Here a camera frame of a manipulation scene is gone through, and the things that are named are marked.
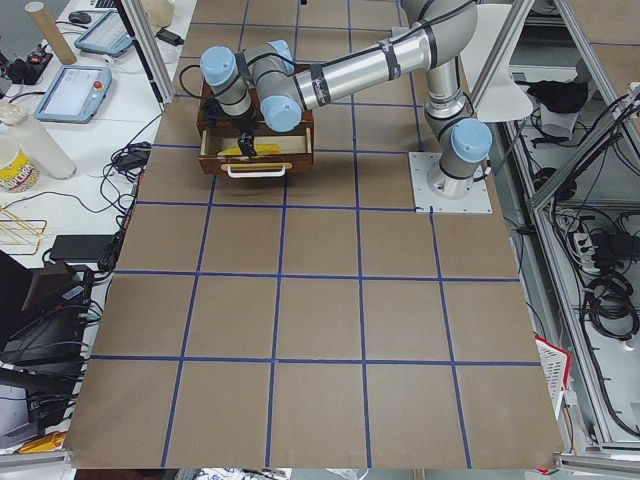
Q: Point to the wooden drawer with white handle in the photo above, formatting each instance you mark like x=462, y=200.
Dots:
x=297, y=156

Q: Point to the gold wire rack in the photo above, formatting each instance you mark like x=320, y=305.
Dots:
x=20, y=236

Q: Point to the cardboard tube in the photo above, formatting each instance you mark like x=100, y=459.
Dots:
x=44, y=21

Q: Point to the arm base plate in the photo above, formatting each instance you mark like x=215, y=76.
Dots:
x=434, y=192

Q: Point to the tall white cylinder bottle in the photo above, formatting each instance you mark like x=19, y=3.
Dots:
x=38, y=143

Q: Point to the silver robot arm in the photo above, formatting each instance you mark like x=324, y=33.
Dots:
x=263, y=80

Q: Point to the white red plastic basket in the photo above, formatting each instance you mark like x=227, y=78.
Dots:
x=556, y=365

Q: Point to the black laptop power brick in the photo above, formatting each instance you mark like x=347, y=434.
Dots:
x=80, y=248

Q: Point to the black power adapter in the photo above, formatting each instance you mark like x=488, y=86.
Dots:
x=169, y=37

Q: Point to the blue teach pendant far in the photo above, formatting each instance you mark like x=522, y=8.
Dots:
x=107, y=35

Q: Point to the blue teach pendant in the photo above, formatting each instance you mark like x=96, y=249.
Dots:
x=107, y=35
x=74, y=95

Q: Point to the blue teach pendant near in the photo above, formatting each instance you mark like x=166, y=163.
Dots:
x=74, y=95

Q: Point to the yellow popcorn paper cup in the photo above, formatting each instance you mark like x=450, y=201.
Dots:
x=18, y=173

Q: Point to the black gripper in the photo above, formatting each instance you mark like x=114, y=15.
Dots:
x=244, y=124

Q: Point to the aluminium frame post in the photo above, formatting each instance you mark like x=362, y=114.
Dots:
x=139, y=30

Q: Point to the yellow corn cob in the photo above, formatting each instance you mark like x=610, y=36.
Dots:
x=261, y=150

